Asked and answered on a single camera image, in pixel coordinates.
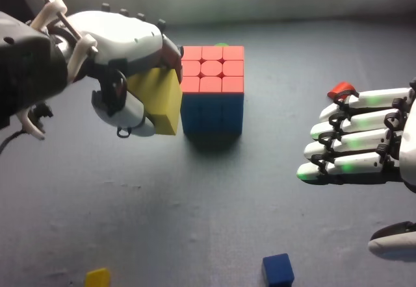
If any large yellow cube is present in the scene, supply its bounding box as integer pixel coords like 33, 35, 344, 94
125, 67, 183, 136

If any Rubik's cube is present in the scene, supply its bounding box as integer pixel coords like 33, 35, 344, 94
179, 45, 245, 138

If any small blue cube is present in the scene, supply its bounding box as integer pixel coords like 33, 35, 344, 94
261, 253, 296, 287

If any red half-cylinder block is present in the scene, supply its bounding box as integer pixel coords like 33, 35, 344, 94
326, 81, 357, 101

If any grey table cloth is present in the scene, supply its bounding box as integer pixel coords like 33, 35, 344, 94
0, 0, 416, 287

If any small yellow cube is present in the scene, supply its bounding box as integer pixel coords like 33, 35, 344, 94
84, 267, 111, 287

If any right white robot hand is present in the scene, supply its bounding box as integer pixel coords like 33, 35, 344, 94
295, 77, 416, 264

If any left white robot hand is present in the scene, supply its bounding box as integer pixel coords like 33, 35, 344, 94
66, 3, 185, 138

